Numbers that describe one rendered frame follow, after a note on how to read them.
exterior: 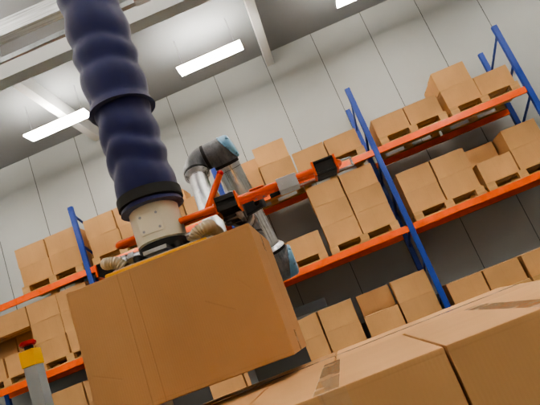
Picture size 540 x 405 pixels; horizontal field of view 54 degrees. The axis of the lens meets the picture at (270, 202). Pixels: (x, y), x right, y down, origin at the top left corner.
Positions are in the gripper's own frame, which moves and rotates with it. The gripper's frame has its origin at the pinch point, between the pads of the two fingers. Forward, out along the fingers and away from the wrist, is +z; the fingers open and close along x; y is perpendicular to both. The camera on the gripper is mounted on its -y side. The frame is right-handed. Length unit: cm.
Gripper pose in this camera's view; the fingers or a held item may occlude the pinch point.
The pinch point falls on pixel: (235, 202)
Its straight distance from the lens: 179.4
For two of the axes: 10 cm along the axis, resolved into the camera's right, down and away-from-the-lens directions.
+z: -1.4, -2.2, -9.7
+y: -9.2, 3.8, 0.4
